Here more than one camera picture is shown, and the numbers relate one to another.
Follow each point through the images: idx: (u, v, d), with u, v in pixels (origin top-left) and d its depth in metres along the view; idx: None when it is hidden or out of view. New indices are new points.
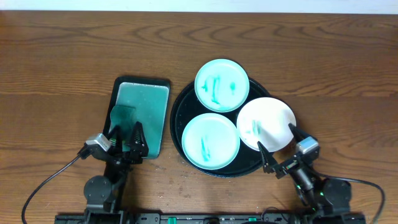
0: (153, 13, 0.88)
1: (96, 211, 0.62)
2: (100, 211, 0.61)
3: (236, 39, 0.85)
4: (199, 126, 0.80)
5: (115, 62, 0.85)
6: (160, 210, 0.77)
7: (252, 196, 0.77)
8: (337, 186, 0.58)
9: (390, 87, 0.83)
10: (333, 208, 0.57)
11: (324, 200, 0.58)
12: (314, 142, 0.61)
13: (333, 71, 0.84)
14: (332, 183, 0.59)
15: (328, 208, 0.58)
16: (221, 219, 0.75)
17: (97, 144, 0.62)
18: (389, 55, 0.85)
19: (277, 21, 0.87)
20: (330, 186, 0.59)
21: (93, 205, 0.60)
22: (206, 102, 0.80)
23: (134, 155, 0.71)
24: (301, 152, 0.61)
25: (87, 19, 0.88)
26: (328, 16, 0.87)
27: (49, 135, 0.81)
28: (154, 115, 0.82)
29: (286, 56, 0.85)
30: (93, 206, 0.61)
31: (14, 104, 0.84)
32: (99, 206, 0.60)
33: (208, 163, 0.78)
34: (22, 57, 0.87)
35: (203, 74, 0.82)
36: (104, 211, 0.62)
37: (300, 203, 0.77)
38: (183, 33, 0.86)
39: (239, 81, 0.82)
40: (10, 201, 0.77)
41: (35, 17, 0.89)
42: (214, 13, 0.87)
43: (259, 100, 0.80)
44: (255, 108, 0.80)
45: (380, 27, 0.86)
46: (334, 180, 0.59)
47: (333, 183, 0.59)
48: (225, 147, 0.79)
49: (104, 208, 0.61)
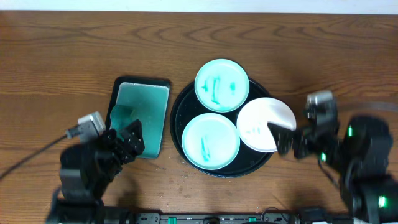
0: (152, 13, 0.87)
1: (71, 185, 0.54)
2: (76, 185, 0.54)
3: (236, 39, 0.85)
4: (200, 126, 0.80)
5: (115, 62, 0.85)
6: (160, 210, 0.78)
7: (252, 196, 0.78)
8: (367, 122, 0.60)
9: (390, 87, 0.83)
10: (370, 140, 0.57)
11: (359, 135, 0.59)
12: (326, 93, 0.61)
13: (332, 71, 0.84)
14: (359, 119, 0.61)
15: (370, 156, 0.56)
16: (221, 219, 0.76)
17: (91, 120, 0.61)
18: (390, 55, 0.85)
19: (277, 20, 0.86)
20: (357, 121, 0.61)
21: (69, 172, 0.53)
22: (206, 102, 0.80)
23: (124, 152, 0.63)
24: (311, 101, 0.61)
25: (87, 19, 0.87)
26: (329, 15, 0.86)
27: (50, 135, 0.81)
28: (154, 115, 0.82)
29: (286, 56, 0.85)
30: (69, 176, 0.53)
31: (15, 104, 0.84)
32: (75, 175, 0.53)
33: (208, 163, 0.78)
34: (22, 57, 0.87)
35: (203, 74, 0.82)
36: (79, 188, 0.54)
37: (300, 203, 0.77)
38: (183, 33, 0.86)
39: (239, 81, 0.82)
40: (12, 201, 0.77)
41: (35, 17, 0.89)
42: (214, 13, 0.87)
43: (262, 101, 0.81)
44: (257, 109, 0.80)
45: (380, 27, 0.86)
46: (360, 117, 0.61)
47: (359, 120, 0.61)
48: (225, 147, 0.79)
49: (81, 181, 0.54)
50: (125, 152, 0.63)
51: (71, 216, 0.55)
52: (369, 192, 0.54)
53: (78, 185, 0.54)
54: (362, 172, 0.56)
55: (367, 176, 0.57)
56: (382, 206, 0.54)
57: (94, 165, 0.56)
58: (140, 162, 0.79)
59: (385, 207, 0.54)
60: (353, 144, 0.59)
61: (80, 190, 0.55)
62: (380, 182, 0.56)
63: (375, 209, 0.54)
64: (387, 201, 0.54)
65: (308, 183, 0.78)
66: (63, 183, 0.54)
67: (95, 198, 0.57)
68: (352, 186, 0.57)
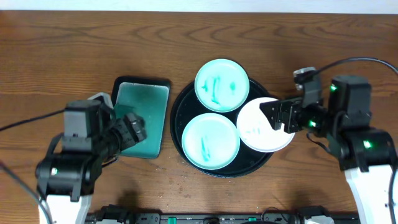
0: (152, 12, 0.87)
1: (74, 127, 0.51)
2: (79, 129, 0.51)
3: (236, 39, 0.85)
4: (200, 126, 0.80)
5: (115, 62, 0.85)
6: (160, 210, 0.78)
7: (252, 196, 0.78)
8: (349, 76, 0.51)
9: (390, 87, 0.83)
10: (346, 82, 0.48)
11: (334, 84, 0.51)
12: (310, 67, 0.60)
13: (333, 71, 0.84)
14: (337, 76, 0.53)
15: (353, 106, 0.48)
16: (221, 219, 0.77)
17: (101, 96, 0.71)
18: (390, 55, 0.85)
19: (277, 20, 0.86)
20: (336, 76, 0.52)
21: (74, 111, 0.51)
22: (206, 102, 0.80)
23: (127, 134, 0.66)
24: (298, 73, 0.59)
25: (87, 19, 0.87)
26: (329, 15, 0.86)
27: (49, 135, 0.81)
28: (154, 114, 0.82)
29: (287, 56, 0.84)
30: (73, 115, 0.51)
31: (15, 104, 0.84)
32: (79, 115, 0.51)
33: (208, 163, 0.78)
34: (22, 57, 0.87)
35: (203, 74, 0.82)
36: (81, 130, 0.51)
37: (300, 203, 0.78)
38: (183, 33, 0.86)
39: (239, 81, 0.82)
40: (12, 201, 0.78)
41: (34, 17, 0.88)
42: (215, 13, 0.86)
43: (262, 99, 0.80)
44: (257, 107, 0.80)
45: (382, 27, 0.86)
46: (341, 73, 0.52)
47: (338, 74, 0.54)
48: (225, 147, 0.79)
49: (84, 124, 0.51)
50: (127, 133, 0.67)
51: (66, 161, 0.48)
52: (354, 137, 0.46)
53: (80, 127, 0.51)
54: (347, 122, 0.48)
55: (354, 126, 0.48)
56: (369, 150, 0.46)
57: (96, 116, 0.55)
58: (140, 162, 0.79)
59: (372, 152, 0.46)
60: (335, 99, 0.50)
61: (82, 133, 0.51)
62: (367, 130, 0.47)
63: (364, 154, 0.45)
64: (374, 144, 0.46)
65: (308, 183, 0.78)
66: (65, 125, 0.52)
67: (93, 150, 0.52)
68: (337, 137, 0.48)
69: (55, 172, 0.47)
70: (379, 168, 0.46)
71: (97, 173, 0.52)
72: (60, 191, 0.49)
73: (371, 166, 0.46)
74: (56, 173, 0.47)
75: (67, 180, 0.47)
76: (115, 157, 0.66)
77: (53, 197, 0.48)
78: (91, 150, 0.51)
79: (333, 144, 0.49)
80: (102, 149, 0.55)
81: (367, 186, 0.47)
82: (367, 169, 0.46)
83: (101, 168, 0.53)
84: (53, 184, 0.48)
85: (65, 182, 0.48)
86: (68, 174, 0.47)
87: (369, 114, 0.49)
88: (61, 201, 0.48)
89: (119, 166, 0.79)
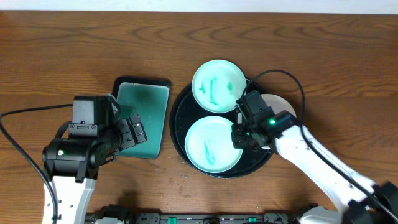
0: (152, 13, 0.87)
1: (82, 115, 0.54)
2: (87, 116, 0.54)
3: (236, 39, 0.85)
4: (203, 129, 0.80)
5: (115, 62, 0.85)
6: (160, 210, 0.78)
7: (252, 196, 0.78)
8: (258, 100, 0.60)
9: (390, 87, 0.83)
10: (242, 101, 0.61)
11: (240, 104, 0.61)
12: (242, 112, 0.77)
13: (333, 71, 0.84)
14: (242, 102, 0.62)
15: (252, 106, 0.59)
16: (221, 219, 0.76)
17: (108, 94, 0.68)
18: (389, 55, 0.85)
19: (277, 20, 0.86)
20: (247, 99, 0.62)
21: (83, 99, 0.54)
22: (204, 104, 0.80)
23: (128, 134, 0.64)
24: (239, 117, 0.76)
25: (87, 20, 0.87)
26: (329, 16, 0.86)
27: (50, 135, 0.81)
28: (154, 114, 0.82)
29: (286, 56, 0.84)
30: (82, 103, 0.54)
31: (15, 104, 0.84)
32: (88, 101, 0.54)
33: (213, 167, 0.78)
34: (22, 57, 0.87)
35: (199, 76, 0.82)
36: (89, 117, 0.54)
37: (300, 203, 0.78)
38: (183, 33, 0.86)
39: (235, 81, 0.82)
40: (12, 201, 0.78)
41: (34, 17, 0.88)
42: (214, 13, 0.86)
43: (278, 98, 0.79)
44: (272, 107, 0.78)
45: (381, 27, 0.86)
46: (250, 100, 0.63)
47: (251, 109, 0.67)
48: (228, 149, 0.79)
49: (92, 110, 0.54)
50: (128, 132, 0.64)
51: (73, 144, 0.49)
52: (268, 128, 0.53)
53: (89, 112, 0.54)
54: (255, 118, 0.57)
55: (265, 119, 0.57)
56: (273, 126, 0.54)
57: (104, 108, 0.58)
58: (140, 162, 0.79)
59: (277, 124, 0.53)
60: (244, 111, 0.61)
61: (90, 121, 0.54)
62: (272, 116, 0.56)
63: (270, 129, 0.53)
64: (277, 121, 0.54)
65: (308, 183, 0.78)
66: (74, 112, 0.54)
67: (97, 137, 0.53)
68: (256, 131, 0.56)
69: (63, 152, 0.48)
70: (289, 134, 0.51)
71: (102, 159, 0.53)
72: (65, 173, 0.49)
73: (284, 131, 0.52)
74: (63, 154, 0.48)
75: (73, 162, 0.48)
76: (114, 157, 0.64)
77: (60, 177, 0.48)
78: (96, 137, 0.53)
79: (257, 138, 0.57)
80: (107, 139, 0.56)
81: (289, 150, 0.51)
82: (282, 135, 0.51)
83: (105, 157, 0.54)
84: (61, 165, 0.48)
85: (70, 163, 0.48)
86: (74, 155, 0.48)
87: (270, 107, 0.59)
88: (66, 182, 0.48)
89: (119, 166, 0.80)
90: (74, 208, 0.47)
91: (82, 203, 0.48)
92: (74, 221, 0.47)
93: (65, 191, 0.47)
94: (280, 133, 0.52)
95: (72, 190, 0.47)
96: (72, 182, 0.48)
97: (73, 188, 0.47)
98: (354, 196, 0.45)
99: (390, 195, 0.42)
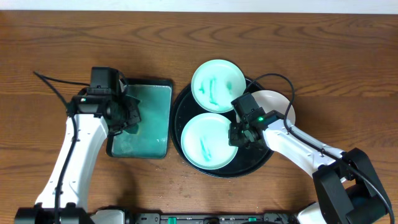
0: (153, 12, 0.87)
1: (97, 81, 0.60)
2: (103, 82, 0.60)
3: (236, 39, 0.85)
4: (199, 126, 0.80)
5: (115, 61, 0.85)
6: (160, 210, 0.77)
7: (252, 196, 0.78)
8: (251, 102, 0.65)
9: (390, 86, 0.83)
10: (236, 102, 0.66)
11: (236, 104, 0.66)
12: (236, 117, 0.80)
13: (333, 71, 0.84)
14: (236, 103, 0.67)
15: (245, 107, 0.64)
16: (221, 219, 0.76)
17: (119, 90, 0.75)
18: (388, 55, 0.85)
19: (277, 20, 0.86)
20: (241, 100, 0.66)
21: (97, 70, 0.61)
22: (204, 104, 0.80)
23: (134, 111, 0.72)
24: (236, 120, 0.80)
25: (87, 19, 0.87)
26: (328, 16, 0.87)
27: (50, 135, 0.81)
28: (157, 116, 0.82)
29: (287, 55, 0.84)
30: (99, 71, 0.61)
31: (13, 104, 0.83)
32: (104, 68, 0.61)
33: (212, 165, 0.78)
34: (21, 57, 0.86)
35: (198, 76, 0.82)
36: (104, 83, 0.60)
37: (300, 203, 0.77)
38: (184, 33, 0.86)
39: (235, 81, 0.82)
40: (10, 201, 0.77)
41: (35, 18, 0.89)
42: (214, 14, 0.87)
43: (268, 96, 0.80)
44: (261, 103, 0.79)
45: (380, 27, 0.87)
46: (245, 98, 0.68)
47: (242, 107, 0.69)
48: (226, 147, 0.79)
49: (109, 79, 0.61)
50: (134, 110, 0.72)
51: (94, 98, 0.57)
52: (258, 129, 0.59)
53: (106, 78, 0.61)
54: (247, 117, 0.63)
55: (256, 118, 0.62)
56: (262, 122, 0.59)
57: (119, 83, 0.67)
58: (140, 162, 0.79)
59: (265, 121, 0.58)
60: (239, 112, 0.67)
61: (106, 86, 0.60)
62: (263, 116, 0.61)
63: (259, 125, 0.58)
64: (265, 118, 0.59)
65: (307, 183, 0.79)
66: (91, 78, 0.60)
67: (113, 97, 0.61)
68: (249, 129, 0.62)
69: (84, 99, 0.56)
70: (271, 132, 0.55)
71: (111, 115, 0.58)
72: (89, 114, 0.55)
73: (269, 124, 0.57)
74: (84, 100, 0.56)
75: (91, 109, 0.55)
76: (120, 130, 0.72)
77: (83, 117, 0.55)
78: (111, 96, 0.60)
79: (250, 135, 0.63)
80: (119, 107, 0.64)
81: (273, 139, 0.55)
82: (267, 127, 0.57)
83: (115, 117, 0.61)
84: (79, 113, 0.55)
85: (87, 111, 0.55)
86: (92, 107, 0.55)
87: (261, 107, 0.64)
88: (87, 121, 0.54)
89: (119, 167, 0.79)
90: (90, 143, 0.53)
91: (94, 144, 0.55)
92: (87, 159, 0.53)
93: (86, 124, 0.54)
94: (265, 126, 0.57)
95: (91, 122, 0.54)
96: (88, 129, 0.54)
97: (92, 122, 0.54)
98: (324, 162, 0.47)
99: (360, 160, 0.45)
